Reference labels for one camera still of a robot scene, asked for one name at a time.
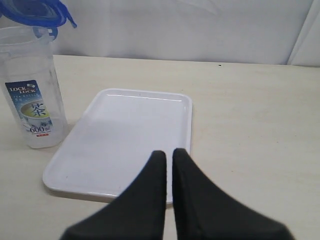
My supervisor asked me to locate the blue bottle lid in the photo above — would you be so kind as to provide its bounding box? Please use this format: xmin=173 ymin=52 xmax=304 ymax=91
xmin=0 ymin=0 xmax=77 ymax=39

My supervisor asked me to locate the clear plastic tea bottle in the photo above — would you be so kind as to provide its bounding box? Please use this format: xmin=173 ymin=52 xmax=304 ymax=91
xmin=0 ymin=26 xmax=68 ymax=149

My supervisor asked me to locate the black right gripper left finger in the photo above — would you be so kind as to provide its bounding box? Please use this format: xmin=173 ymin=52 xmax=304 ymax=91
xmin=61 ymin=150 xmax=167 ymax=240

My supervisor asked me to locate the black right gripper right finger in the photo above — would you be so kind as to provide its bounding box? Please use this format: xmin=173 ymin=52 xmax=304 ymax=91
xmin=172 ymin=148 xmax=294 ymax=240

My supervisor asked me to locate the white plastic tray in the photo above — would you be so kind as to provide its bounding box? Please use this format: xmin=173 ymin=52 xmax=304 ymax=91
xmin=42 ymin=88 xmax=193 ymax=204

